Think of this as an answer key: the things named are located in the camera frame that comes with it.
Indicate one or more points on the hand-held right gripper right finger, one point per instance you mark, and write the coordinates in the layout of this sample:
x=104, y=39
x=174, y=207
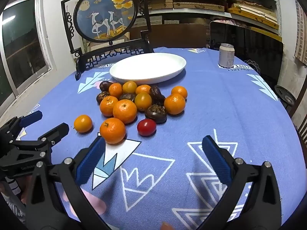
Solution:
x=215, y=158

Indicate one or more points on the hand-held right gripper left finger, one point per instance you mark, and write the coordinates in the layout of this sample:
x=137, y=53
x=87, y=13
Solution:
x=92, y=158

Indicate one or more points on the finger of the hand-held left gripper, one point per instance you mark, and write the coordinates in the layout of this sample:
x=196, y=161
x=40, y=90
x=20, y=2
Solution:
x=31, y=117
x=57, y=131

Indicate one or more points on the smooth yellowish orange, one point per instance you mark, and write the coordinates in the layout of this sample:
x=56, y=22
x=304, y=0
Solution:
x=129, y=87
x=143, y=101
x=82, y=123

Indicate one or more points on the dark brown fruit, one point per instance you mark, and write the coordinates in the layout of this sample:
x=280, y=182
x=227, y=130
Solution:
x=159, y=99
x=127, y=96
x=156, y=113
x=155, y=90
x=105, y=85
x=102, y=97

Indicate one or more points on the red cherry tomato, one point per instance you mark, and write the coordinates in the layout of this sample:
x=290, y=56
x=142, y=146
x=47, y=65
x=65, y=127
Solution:
x=146, y=127

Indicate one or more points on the white oval plate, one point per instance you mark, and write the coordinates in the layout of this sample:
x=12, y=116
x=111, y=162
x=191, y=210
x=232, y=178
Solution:
x=148, y=67

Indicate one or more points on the person's left hand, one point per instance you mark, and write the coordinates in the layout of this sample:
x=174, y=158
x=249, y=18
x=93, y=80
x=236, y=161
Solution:
x=24, y=192

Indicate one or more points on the blue printed tablecloth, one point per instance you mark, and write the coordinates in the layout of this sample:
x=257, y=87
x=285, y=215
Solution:
x=227, y=105

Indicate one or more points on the white framed window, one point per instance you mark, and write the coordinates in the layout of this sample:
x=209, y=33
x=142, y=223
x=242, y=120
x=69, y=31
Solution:
x=21, y=43

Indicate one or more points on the round black stool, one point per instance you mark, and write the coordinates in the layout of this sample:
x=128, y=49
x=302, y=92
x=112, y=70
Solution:
x=285, y=93

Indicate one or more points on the grey drink can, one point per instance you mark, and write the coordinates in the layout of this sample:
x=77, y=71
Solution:
x=226, y=55

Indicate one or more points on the black panel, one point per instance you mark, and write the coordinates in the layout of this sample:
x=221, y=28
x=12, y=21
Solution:
x=251, y=43

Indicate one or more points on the round deer screen black stand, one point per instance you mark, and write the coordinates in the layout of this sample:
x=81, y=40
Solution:
x=105, y=12

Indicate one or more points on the brown cardboard box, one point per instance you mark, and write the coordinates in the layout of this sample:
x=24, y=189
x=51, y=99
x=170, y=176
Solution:
x=177, y=34

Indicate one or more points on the stack of wooden boxes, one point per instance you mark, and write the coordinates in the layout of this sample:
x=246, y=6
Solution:
x=199, y=4

